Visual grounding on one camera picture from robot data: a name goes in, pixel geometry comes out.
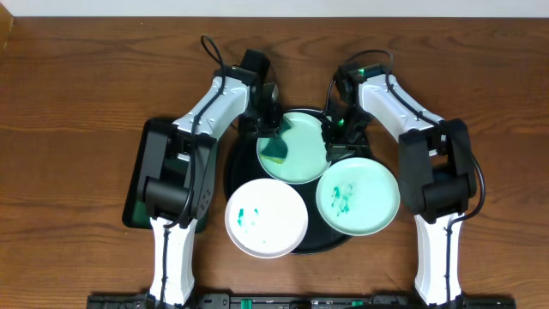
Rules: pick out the mint green plate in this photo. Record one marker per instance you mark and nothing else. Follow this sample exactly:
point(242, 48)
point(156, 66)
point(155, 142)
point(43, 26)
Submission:
point(306, 154)
point(358, 197)

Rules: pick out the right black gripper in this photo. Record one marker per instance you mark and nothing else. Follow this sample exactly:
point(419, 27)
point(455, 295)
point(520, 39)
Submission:
point(334, 144)

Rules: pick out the rectangular dark green tray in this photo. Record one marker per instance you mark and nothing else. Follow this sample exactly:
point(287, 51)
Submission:
point(137, 206)

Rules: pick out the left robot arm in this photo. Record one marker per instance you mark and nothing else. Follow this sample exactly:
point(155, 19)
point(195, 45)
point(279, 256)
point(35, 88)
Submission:
point(210, 118)

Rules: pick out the white plate green stains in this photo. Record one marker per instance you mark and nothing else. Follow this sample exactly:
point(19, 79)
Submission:
point(266, 218)

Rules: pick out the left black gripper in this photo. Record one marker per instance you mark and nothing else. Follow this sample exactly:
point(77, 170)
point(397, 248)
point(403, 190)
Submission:
point(266, 127)

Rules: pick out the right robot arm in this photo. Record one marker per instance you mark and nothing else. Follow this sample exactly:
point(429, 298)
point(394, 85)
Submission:
point(437, 171)

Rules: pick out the green yellow sponge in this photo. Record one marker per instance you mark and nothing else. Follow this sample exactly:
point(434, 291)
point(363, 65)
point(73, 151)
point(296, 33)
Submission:
point(277, 149)

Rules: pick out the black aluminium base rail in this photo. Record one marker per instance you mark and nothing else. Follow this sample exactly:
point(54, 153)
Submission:
point(250, 301)

